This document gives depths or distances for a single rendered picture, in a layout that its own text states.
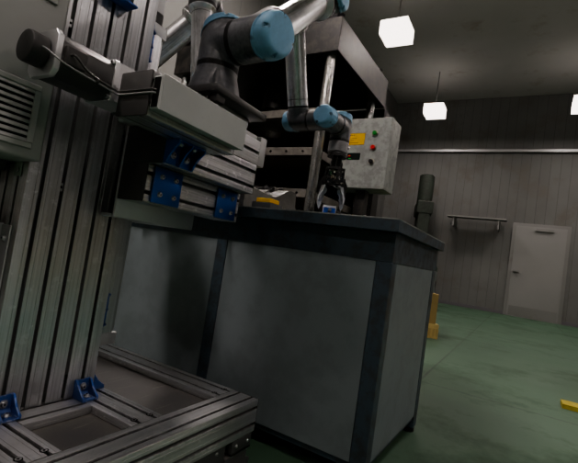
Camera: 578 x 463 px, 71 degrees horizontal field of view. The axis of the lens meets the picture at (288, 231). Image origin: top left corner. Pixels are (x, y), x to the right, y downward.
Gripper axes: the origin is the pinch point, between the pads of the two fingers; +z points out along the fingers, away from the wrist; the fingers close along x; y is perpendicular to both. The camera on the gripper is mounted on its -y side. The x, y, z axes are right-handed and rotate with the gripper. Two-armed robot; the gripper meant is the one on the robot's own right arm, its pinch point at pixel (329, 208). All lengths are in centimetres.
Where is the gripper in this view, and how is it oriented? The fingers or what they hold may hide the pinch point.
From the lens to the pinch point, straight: 153.4
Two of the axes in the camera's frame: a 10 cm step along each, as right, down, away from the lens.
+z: -1.5, 9.9, -0.5
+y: -0.6, -0.6, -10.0
